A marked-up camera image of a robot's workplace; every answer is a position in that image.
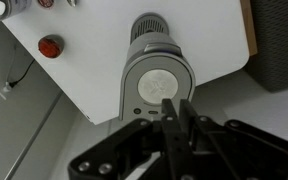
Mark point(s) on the thin metal pole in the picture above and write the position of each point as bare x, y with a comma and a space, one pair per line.
34, 136

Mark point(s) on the white steel travel mug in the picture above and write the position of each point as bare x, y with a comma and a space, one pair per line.
4, 8

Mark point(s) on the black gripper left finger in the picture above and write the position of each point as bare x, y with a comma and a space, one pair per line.
124, 150

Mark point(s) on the dark grey sofa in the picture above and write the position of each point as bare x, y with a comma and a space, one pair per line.
277, 43

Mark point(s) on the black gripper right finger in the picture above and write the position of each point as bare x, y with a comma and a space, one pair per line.
237, 150

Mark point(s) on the red round button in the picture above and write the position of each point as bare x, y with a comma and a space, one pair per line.
50, 47

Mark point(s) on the wooden table with white top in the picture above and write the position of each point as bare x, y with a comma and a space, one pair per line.
94, 40

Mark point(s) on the white wall outlet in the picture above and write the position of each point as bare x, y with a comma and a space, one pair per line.
3, 90

